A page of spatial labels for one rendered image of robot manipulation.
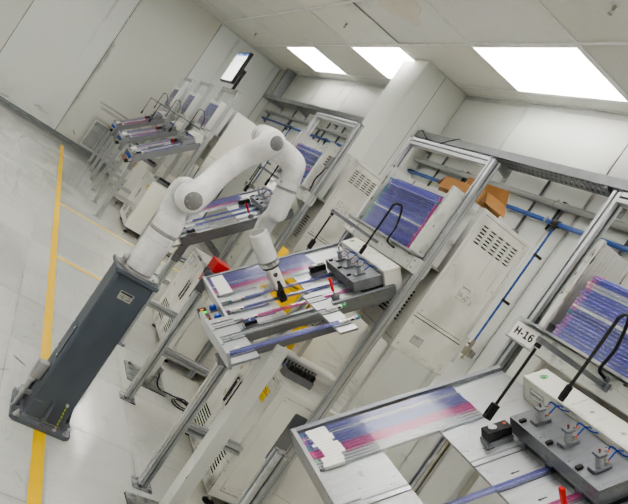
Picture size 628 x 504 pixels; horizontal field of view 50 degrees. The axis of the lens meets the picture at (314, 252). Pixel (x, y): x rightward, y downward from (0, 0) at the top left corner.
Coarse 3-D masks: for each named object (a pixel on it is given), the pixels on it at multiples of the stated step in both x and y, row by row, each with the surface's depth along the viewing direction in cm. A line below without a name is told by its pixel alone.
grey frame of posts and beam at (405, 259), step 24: (408, 144) 347; (480, 192) 282; (456, 216) 281; (384, 240) 310; (408, 264) 285; (408, 288) 283; (384, 312) 285; (168, 336) 332; (216, 384) 266; (336, 384) 286; (192, 408) 265; (168, 456) 268; (288, 456) 286; (144, 480) 267
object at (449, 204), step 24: (432, 144) 327; (456, 192) 281; (360, 216) 336; (432, 216) 281; (432, 240) 283; (432, 264) 287; (192, 360) 343; (288, 360) 314; (312, 384) 303; (192, 432) 268
